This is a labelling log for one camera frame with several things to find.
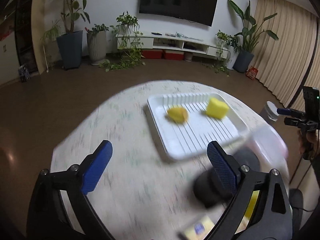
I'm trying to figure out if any yellow tissue pack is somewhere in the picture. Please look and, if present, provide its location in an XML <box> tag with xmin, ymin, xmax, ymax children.
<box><xmin>178</xmin><ymin>215</ymin><xmax>215</xmax><ymax>240</ymax></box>

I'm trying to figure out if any yellow rectangular sponge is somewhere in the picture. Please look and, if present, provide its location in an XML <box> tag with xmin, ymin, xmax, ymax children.
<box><xmin>236</xmin><ymin>191</ymin><xmax>259</xmax><ymax>233</ymax></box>
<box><xmin>206</xmin><ymin>98</ymin><xmax>229</xmax><ymax>120</ymax></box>

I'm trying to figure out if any red gift box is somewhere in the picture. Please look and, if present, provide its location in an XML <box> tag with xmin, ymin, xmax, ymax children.
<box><xmin>246</xmin><ymin>67</ymin><xmax>258</xmax><ymax>80</ymax></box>

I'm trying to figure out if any white wall cabinet unit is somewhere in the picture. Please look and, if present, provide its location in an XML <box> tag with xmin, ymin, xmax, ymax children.
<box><xmin>0</xmin><ymin>23</ymin><xmax>20</xmax><ymax>85</ymax></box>

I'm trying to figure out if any plant in grey ribbed pot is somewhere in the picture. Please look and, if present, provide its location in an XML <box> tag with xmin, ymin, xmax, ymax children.
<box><xmin>85</xmin><ymin>24</ymin><xmax>109</xmax><ymax>66</ymax></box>

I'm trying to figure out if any spider plant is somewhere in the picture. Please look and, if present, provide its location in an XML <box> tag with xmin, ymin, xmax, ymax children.
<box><xmin>40</xmin><ymin>20</ymin><xmax>61</xmax><ymax>73</ymax></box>

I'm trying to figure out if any beige curtain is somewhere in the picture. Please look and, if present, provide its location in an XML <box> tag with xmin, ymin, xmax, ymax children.
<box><xmin>252</xmin><ymin>0</ymin><xmax>317</xmax><ymax>107</ymax></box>

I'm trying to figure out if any floral tablecloth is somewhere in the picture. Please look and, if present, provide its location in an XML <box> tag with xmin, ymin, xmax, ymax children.
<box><xmin>51</xmin><ymin>80</ymin><xmax>267</xmax><ymax>239</ymax></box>

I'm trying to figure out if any small plant on console end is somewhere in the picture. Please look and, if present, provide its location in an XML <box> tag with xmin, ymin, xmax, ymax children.
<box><xmin>201</xmin><ymin>30</ymin><xmax>240</xmax><ymax>77</ymax></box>

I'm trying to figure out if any grey trash can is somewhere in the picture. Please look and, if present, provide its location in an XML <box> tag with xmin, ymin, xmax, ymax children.
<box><xmin>259</xmin><ymin>101</ymin><xmax>279</xmax><ymax>126</ymax></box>

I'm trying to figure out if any wall-mounted black television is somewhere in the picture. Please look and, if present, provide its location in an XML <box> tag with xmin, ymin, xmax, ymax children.
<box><xmin>139</xmin><ymin>0</ymin><xmax>217</xmax><ymax>27</ymax></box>

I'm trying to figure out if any red storage box right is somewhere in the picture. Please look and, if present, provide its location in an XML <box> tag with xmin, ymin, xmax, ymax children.
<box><xmin>163</xmin><ymin>50</ymin><xmax>184</xmax><ymax>61</ymax></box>

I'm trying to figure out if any trailing pothos plant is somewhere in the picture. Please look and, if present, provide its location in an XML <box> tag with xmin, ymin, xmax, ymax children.
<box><xmin>99</xmin><ymin>11</ymin><xmax>145</xmax><ymax>72</ymax></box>

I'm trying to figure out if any person's right hand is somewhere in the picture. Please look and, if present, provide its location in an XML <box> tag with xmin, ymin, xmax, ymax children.
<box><xmin>297</xmin><ymin>130</ymin><xmax>319</xmax><ymax>160</ymax></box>

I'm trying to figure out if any white TV console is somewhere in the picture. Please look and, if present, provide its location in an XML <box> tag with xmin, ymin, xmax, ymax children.
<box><xmin>117</xmin><ymin>31</ymin><xmax>230</xmax><ymax>60</ymax></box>

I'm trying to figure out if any black cylindrical container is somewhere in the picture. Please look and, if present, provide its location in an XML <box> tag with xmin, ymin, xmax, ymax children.
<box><xmin>193</xmin><ymin>141</ymin><xmax>260</xmax><ymax>209</ymax></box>

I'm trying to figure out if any tall tree in blue pot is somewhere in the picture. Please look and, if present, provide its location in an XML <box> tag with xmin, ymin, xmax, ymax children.
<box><xmin>56</xmin><ymin>0</ymin><xmax>90</xmax><ymax>70</ymax></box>

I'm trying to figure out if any translucent plastic storage box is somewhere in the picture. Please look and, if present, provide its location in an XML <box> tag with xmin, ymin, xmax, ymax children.
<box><xmin>244</xmin><ymin>124</ymin><xmax>290</xmax><ymax>189</ymax></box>

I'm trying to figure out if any yellow egg-shaped sponge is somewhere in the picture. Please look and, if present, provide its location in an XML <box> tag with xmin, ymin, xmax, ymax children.
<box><xmin>167</xmin><ymin>107</ymin><xmax>189</xmax><ymax>124</ymax></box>

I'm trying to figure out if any dark blue bag on floor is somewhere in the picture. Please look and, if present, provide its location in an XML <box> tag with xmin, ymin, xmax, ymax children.
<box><xmin>18</xmin><ymin>64</ymin><xmax>30</xmax><ymax>82</ymax></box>

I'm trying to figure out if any bird of paradise plant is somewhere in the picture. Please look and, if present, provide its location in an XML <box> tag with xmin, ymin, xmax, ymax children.
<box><xmin>227</xmin><ymin>0</ymin><xmax>279</xmax><ymax>73</ymax></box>

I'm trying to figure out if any red storage box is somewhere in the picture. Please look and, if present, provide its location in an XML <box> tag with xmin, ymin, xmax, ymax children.
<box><xmin>163</xmin><ymin>50</ymin><xmax>184</xmax><ymax>61</ymax></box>
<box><xmin>142</xmin><ymin>49</ymin><xmax>163</xmax><ymax>59</ymax></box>

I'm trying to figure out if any red storage box left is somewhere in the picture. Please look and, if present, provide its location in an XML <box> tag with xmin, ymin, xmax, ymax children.
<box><xmin>142</xmin><ymin>49</ymin><xmax>163</xmax><ymax>59</ymax></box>

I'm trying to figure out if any white plastic tray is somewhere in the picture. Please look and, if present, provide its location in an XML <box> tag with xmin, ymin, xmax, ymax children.
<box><xmin>148</xmin><ymin>92</ymin><xmax>249</xmax><ymax>161</ymax></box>

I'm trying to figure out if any yellow rectangular sponge front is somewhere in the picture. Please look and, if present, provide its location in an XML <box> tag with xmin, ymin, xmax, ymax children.
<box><xmin>206</xmin><ymin>98</ymin><xmax>229</xmax><ymax>120</ymax></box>

